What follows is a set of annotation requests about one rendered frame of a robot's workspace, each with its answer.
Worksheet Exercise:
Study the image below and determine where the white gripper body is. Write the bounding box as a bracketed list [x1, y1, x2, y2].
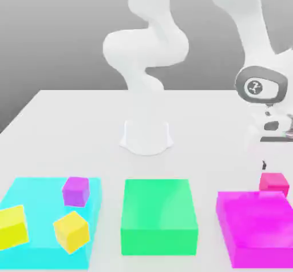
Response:
[245, 131, 293, 155]

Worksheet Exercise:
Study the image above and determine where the small pink cube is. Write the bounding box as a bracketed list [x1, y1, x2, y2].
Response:
[259, 172, 290, 198]

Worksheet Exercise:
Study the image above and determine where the small purple cube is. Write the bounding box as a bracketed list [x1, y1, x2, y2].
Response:
[61, 176, 90, 208]

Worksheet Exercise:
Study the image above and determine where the small yellow cube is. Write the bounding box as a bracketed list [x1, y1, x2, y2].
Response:
[0, 204, 30, 251]
[53, 210, 90, 255]

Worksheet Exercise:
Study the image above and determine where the large magenta box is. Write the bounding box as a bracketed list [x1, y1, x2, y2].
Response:
[215, 191, 293, 269]

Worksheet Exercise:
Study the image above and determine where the large green box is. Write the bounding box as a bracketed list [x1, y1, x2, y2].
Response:
[120, 179, 199, 257]

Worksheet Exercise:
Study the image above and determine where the large cyan box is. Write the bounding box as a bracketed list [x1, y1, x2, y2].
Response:
[0, 177, 102, 271]

